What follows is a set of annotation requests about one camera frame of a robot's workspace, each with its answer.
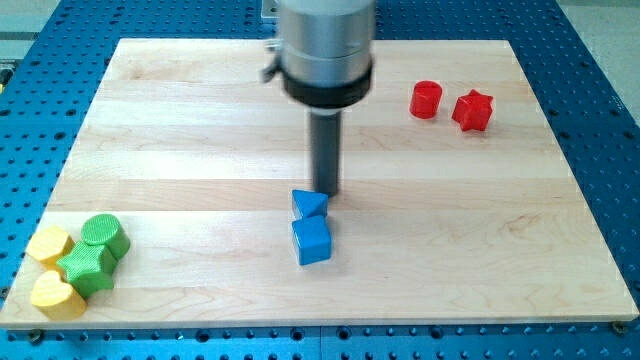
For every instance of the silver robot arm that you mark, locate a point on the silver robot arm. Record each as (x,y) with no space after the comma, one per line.
(323,51)

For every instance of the blue triangle block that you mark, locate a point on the blue triangle block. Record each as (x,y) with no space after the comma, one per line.
(306,204)

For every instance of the green cylinder block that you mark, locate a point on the green cylinder block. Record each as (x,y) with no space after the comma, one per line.
(105,229)

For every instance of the wooden board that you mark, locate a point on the wooden board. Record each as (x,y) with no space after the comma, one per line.
(432,225)

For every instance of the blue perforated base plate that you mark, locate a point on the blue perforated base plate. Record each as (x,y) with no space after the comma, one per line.
(51,90)

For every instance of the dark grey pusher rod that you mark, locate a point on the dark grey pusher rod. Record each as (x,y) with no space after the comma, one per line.
(325,142)

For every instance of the yellow heart block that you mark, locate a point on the yellow heart block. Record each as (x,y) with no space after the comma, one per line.
(55,298)

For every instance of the yellow pentagon block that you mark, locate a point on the yellow pentagon block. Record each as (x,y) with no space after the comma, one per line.
(48,245)

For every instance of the red star block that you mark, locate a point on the red star block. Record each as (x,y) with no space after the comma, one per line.
(473,111)

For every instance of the red cylinder block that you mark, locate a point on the red cylinder block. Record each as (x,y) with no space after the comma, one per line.
(425,99)

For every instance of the blue cube block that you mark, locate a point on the blue cube block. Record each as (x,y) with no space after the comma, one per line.
(312,240)

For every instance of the green star block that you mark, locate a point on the green star block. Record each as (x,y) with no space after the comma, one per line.
(88,268)

